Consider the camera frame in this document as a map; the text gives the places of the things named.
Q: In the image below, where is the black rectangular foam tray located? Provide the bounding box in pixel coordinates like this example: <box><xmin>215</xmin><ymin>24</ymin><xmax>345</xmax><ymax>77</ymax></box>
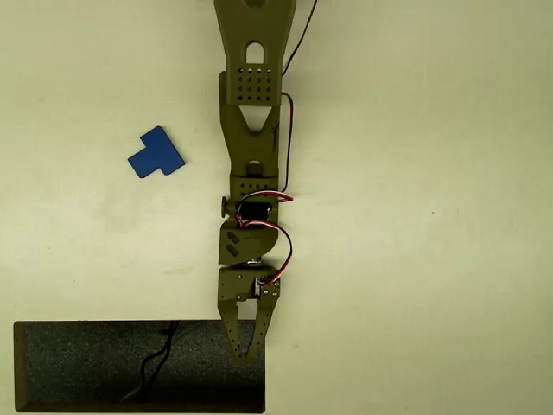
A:
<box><xmin>12</xmin><ymin>319</ymin><xmax>266</xmax><ymax>414</ymax></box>

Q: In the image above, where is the red black arm cable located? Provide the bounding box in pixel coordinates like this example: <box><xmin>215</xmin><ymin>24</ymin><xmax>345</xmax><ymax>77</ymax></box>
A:
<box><xmin>280</xmin><ymin>0</ymin><xmax>320</xmax><ymax>194</ymax></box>

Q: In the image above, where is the blue T block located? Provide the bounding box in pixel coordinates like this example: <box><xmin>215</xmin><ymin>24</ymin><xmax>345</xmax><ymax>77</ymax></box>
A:
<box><xmin>127</xmin><ymin>125</ymin><xmax>186</xmax><ymax>179</ymax></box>

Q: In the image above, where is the red white black servo cable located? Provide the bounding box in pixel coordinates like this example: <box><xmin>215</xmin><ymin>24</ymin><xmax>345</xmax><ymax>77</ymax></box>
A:
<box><xmin>235</xmin><ymin>191</ymin><xmax>295</xmax><ymax>287</ymax></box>

